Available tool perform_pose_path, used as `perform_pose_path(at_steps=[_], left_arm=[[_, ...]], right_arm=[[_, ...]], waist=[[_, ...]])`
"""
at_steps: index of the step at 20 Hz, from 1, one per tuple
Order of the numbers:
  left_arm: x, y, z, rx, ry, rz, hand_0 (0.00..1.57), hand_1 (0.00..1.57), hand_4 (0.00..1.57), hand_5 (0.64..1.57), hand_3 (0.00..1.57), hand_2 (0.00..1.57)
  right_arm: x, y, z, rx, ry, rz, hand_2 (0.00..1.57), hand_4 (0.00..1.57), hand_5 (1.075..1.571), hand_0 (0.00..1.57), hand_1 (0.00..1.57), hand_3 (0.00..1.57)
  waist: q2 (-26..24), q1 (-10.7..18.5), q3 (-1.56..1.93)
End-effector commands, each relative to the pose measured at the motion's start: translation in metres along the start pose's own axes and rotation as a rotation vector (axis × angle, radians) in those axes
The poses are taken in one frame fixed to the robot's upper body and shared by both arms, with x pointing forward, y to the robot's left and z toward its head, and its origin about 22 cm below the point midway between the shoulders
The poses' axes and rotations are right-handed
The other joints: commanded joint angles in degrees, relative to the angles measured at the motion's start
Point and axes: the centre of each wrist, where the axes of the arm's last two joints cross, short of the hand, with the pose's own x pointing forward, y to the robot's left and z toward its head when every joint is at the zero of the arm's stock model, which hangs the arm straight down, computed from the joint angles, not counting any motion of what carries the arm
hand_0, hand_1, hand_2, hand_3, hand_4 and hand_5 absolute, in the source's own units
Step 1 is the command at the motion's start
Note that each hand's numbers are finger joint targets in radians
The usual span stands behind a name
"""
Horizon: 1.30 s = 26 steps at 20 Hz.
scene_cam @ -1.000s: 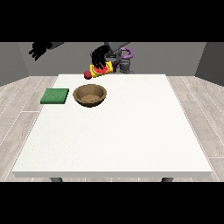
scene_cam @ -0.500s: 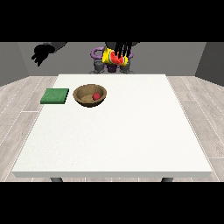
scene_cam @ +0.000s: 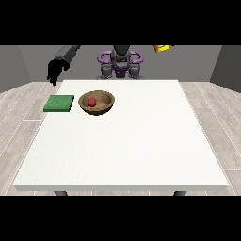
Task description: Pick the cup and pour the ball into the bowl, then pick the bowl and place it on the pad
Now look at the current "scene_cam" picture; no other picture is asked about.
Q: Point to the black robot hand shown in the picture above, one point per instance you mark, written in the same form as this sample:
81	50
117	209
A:
56	70

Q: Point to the yellow cup with melon print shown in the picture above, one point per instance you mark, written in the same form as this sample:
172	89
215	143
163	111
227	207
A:
162	48

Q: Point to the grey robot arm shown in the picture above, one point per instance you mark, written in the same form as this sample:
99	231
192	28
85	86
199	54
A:
66	52

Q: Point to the green square pad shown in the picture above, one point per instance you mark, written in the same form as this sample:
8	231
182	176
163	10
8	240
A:
59	103

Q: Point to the small red ball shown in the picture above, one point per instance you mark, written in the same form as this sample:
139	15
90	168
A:
91	102

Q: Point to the brown wooden bowl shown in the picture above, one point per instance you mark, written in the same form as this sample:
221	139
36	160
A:
101	103

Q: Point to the grey robot trunk purple rings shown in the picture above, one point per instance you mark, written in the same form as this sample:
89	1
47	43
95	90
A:
120	64

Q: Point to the dark table leg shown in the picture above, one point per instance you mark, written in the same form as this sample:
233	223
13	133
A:
179	193
61	193

